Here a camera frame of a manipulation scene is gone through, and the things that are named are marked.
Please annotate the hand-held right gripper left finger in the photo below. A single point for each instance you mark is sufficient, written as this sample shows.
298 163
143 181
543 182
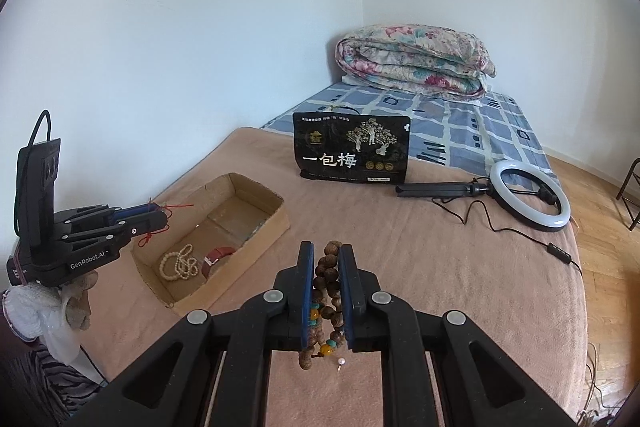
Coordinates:
306 297

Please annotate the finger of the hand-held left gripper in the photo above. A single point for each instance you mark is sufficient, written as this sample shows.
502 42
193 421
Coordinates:
140 210
145 224

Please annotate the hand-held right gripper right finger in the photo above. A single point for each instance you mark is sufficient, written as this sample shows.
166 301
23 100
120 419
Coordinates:
350 297

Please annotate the small pearl charm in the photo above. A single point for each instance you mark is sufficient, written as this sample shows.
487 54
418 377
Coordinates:
342 361

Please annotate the cardboard box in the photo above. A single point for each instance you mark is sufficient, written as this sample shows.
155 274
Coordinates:
235 267

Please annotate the person's left forearm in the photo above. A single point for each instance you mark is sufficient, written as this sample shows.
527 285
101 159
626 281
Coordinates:
67 352

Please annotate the person's left hand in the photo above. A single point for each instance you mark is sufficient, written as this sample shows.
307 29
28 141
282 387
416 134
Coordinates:
30 307

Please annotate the pink blanket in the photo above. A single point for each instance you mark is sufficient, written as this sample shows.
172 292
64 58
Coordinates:
450 267

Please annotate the black folded tripod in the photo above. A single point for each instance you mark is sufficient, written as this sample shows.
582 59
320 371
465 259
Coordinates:
435 190

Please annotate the black snack bag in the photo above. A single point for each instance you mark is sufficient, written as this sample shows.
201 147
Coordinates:
350 147

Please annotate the zebra striped clothing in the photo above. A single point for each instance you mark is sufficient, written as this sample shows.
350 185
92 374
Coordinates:
45 392

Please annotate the blue checked bed sheet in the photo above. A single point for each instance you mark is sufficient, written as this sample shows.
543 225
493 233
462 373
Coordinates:
450 127

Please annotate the folded floral quilt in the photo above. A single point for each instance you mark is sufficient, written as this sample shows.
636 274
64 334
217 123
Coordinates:
415 57

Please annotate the black metal clothes rack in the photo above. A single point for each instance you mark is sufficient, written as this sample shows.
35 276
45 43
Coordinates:
628 177

